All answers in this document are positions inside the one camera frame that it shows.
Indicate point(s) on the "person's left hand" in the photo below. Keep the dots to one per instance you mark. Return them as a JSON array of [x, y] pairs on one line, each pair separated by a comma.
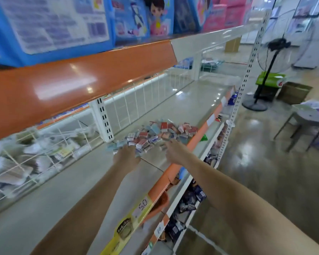
[[126, 157]]

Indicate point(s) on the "person's right hand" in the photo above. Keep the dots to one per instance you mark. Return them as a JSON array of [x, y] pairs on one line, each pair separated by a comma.
[[176, 151]]

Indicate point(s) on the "pile of mixed erasers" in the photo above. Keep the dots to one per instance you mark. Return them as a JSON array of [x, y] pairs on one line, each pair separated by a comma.
[[159, 131]]

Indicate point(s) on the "person's left forearm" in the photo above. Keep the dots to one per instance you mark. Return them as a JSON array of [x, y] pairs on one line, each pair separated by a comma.
[[85, 215]]

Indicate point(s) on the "person's right forearm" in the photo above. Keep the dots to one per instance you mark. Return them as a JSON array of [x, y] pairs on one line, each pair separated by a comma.
[[255, 209]]

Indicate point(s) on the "white orange metal shelf unit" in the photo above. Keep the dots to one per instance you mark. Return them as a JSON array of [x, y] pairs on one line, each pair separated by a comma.
[[58, 183]]

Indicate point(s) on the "green packet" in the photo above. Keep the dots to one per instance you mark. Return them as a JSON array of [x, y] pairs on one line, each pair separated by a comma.
[[204, 138]]

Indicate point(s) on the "row of dark snack packets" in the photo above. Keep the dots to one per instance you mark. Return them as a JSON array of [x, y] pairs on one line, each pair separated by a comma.
[[189, 199]]

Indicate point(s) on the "yellow price label strip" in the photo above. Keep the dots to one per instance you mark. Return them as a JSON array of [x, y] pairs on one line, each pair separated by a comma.
[[127, 225]]

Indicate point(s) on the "pile of white packets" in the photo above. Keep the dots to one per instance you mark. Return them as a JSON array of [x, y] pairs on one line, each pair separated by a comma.
[[37, 159]]

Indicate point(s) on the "grey round stool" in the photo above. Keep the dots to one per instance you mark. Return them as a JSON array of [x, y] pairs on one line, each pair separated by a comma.
[[303, 122]]

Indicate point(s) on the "row of blue packages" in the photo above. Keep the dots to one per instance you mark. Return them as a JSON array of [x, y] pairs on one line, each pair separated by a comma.
[[53, 26]]

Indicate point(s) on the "pink package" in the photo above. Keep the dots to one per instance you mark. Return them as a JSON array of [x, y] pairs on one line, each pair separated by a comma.
[[231, 10]]

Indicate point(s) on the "white standing appliance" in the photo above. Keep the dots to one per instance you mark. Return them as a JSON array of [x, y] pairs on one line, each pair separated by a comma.
[[313, 42]]

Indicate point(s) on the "dark frame window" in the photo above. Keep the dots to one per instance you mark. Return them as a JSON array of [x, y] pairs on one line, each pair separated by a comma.
[[287, 10]]

